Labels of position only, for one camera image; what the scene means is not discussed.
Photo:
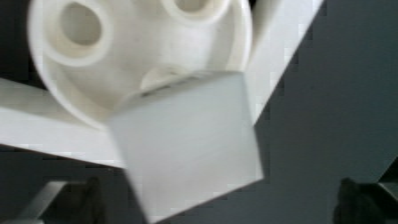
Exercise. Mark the white stool leg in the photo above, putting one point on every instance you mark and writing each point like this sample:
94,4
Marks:
181,131

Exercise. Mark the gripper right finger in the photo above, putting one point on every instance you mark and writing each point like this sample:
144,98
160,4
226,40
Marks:
364,204

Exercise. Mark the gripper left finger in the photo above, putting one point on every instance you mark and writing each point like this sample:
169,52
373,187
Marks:
66,204

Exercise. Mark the white round stool seat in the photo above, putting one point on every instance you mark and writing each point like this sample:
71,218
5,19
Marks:
105,40

